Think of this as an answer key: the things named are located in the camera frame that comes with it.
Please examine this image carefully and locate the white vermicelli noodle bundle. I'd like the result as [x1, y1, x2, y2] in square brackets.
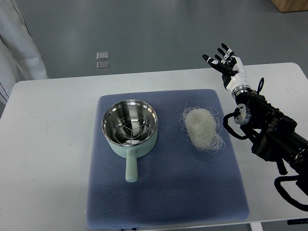
[179, 105, 225, 154]

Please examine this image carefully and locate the upper metal floor plate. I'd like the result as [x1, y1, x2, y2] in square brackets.
[96, 51, 109, 60]

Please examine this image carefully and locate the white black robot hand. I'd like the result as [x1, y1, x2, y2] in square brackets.
[202, 43, 251, 99]

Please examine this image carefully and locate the lower metal floor plate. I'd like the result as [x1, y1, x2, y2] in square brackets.
[96, 61, 109, 70]

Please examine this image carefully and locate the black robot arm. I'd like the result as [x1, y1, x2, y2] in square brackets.
[223, 78, 308, 211]

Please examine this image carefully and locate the black cable loop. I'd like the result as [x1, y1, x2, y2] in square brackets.
[255, 77, 265, 93]

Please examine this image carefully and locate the person in white coat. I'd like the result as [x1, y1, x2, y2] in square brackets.
[0, 0, 49, 104]

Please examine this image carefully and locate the wooden box corner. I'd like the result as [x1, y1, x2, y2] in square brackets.
[277, 0, 308, 13]

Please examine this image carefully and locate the blue textured mat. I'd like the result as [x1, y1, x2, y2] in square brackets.
[86, 90, 249, 229]

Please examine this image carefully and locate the wire steaming rack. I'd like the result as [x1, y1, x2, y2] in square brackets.
[113, 116, 154, 145]

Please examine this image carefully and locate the metal floor plate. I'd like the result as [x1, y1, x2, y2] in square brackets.
[96, 51, 109, 60]
[96, 61, 109, 70]

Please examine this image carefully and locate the mint green steel pot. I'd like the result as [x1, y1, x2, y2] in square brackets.
[102, 100, 158, 183]

